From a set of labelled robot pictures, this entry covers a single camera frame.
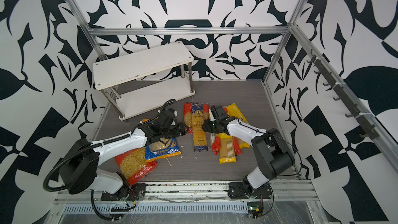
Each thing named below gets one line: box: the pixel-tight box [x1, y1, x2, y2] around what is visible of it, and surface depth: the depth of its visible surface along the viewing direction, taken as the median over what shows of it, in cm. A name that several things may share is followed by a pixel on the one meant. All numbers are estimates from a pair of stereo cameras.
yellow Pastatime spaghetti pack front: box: [215, 132, 237, 164], surface depth 85 cm
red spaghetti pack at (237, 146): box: [232, 136, 243, 156], surface depth 86 cm
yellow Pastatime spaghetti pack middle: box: [235, 136, 251, 150], surface depth 89 cm
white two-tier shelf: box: [92, 40, 196, 121], surface depth 103 cm
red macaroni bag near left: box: [114, 147, 158, 187], surface depth 81 cm
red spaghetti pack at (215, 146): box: [211, 136, 221, 156], surface depth 86 cm
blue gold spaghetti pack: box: [191, 102, 209, 152], surface depth 92 cm
